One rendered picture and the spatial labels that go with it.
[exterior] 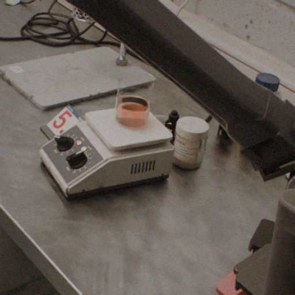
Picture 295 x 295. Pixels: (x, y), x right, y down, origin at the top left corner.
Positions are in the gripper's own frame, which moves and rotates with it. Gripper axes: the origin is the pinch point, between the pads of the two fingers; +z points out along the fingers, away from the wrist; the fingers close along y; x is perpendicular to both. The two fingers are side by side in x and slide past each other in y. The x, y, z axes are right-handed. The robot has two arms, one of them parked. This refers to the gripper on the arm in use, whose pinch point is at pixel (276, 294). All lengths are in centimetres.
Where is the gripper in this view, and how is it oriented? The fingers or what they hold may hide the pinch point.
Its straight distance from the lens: 97.1
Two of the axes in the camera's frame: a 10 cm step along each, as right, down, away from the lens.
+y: -9.0, -3.2, 3.0
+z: -1.3, 8.5, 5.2
